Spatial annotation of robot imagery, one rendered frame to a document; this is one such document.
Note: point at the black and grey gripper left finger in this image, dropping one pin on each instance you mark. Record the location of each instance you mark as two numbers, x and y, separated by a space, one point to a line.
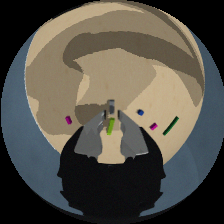
85 142

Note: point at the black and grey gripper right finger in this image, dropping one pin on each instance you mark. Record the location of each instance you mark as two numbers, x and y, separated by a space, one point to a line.
137 143

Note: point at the grey rod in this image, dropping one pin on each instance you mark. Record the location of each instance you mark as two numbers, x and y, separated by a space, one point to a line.
111 107

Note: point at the dark green rod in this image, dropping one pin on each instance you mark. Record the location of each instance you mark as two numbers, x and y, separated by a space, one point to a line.
170 126

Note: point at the lime green rod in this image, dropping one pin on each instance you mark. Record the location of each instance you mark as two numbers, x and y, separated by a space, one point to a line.
110 127

